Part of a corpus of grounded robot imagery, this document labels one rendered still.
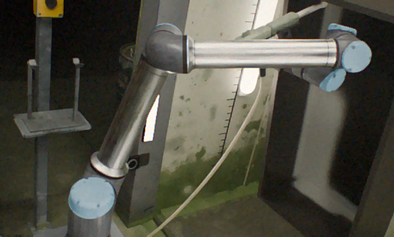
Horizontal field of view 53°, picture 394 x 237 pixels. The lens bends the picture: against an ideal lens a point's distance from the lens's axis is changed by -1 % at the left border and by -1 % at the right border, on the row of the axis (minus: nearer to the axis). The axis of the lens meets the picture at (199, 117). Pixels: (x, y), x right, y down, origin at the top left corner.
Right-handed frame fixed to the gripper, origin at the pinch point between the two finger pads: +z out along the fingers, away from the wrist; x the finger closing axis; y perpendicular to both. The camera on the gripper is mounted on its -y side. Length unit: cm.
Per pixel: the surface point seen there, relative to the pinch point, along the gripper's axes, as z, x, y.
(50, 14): 78, -55, -8
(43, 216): 80, -102, 104
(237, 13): 60, 39, 24
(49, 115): 77, -74, 40
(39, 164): 81, -90, 69
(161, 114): 59, -22, 62
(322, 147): -5, 41, 86
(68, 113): 76, -65, 44
